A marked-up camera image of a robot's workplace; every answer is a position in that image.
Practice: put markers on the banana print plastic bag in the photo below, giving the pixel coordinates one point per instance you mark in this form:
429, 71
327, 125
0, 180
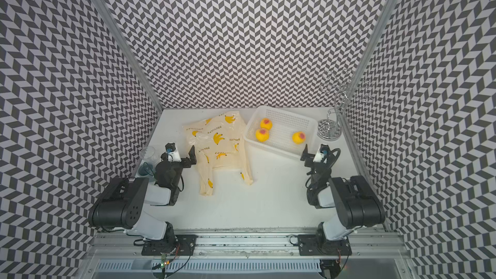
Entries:
219, 145

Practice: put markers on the metal wire cup rack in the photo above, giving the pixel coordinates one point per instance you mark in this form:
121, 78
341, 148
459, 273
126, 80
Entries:
341, 94

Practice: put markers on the white plastic basket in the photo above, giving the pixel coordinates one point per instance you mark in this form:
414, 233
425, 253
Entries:
285, 124

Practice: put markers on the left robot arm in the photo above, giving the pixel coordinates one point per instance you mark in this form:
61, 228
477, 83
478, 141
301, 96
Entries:
120, 206

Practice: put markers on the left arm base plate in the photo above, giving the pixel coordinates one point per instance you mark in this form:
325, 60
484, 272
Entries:
177, 246

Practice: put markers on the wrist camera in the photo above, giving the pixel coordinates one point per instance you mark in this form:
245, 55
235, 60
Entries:
172, 153
322, 155

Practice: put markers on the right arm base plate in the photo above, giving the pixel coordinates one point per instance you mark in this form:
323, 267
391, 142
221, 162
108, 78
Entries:
312, 246

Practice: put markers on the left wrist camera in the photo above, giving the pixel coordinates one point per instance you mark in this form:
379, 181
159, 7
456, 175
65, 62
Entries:
172, 153

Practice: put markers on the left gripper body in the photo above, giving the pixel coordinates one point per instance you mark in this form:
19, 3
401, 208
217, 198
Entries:
185, 163

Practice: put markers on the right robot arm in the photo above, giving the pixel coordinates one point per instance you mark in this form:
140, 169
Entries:
355, 202

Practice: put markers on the aluminium mounting rail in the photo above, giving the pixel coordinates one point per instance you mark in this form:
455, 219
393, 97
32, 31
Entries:
251, 243

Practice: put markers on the white vent grille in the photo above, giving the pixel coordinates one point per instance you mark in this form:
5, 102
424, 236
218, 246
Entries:
211, 266

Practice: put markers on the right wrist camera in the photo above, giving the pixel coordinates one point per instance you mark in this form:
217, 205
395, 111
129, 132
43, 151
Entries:
322, 155

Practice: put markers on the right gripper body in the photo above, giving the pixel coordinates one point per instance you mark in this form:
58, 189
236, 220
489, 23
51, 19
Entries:
309, 163

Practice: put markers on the clear glass with teal base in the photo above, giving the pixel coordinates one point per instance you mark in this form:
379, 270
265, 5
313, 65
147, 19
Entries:
148, 161

